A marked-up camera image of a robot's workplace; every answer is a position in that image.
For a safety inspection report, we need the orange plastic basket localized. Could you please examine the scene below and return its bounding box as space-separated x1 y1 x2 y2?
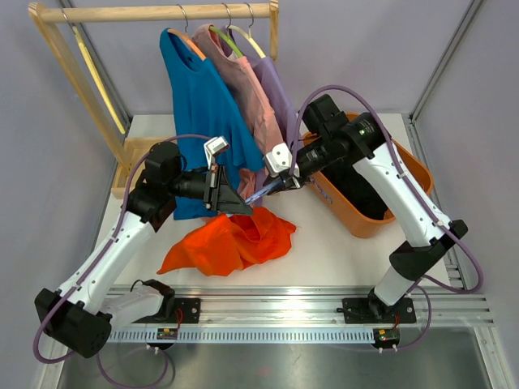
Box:
300 113 434 238

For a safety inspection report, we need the orange t shirt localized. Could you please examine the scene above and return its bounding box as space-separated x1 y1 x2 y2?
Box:
157 207 297 276

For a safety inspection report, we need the pink t shirt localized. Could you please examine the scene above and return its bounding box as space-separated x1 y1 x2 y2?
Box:
191 24 285 199

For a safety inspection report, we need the black t shirt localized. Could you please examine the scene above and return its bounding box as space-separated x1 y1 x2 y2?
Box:
321 161 388 220

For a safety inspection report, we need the purple t shirt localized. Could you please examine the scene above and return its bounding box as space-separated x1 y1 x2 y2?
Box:
222 34 303 191

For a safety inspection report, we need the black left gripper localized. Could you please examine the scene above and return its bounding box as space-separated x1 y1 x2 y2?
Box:
168 164 253 216

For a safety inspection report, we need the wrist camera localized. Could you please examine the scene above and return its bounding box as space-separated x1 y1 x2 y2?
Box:
264 143 301 178
204 136 229 170

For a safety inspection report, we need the light blue hanger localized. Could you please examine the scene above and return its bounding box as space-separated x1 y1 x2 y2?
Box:
244 188 266 206

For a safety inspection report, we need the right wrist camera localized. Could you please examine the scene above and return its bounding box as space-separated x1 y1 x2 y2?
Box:
264 143 301 178

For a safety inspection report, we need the wooden clothes rack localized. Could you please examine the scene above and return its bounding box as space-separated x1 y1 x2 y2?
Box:
28 1 279 199

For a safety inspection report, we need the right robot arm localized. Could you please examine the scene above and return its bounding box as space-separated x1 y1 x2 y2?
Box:
264 95 468 323

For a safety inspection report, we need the green hanger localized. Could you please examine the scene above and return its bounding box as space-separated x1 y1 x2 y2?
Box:
209 2 244 58

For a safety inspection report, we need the orange tan hanger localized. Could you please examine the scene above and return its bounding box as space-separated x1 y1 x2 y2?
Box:
167 4 206 61

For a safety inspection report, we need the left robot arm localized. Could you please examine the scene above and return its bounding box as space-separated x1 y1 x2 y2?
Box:
33 136 252 364

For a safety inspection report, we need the blue t shirt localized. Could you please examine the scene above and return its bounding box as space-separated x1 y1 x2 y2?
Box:
159 29 264 199

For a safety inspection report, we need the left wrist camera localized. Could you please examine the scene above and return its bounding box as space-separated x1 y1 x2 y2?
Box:
204 136 229 170

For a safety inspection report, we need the cream hanger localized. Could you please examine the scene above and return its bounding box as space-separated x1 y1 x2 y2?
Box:
225 2 266 59

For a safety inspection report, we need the yellow hanger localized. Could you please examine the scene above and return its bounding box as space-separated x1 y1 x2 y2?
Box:
61 8 126 135

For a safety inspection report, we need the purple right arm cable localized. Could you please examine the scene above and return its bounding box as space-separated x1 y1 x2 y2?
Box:
290 83 486 353

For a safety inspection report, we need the aluminium frame rail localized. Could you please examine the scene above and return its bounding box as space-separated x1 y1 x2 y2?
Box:
44 275 518 388

